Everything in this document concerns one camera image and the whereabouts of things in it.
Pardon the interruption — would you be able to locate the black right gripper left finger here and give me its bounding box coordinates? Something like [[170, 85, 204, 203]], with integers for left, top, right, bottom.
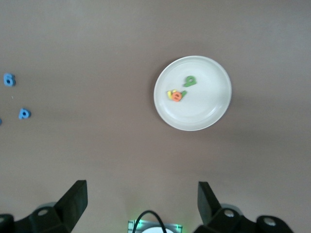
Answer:
[[0, 180, 88, 233]]

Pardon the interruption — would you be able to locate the blue foam letter p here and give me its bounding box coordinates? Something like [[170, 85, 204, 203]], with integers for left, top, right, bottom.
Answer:
[[18, 108, 32, 120]]

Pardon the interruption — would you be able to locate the blue foam letter g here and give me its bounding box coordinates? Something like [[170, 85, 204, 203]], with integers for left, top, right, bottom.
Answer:
[[3, 73, 17, 87]]

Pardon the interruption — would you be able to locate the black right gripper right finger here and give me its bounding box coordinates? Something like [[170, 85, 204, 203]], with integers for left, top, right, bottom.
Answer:
[[195, 182, 294, 233]]

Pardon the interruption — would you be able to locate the green foam letter b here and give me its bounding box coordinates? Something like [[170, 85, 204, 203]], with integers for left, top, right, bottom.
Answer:
[[182, 75, 197, 88]]

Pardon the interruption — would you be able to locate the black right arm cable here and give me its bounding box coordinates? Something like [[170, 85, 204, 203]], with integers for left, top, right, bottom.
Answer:
[[134, 210, 166, 233]]

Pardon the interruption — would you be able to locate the beige round plate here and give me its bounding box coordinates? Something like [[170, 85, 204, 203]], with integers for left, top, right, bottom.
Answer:
[[153, 55, 232, 132]]

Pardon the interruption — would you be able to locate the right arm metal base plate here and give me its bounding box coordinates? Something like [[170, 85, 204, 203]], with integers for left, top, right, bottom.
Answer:
[[128, 219, 183, 233]]

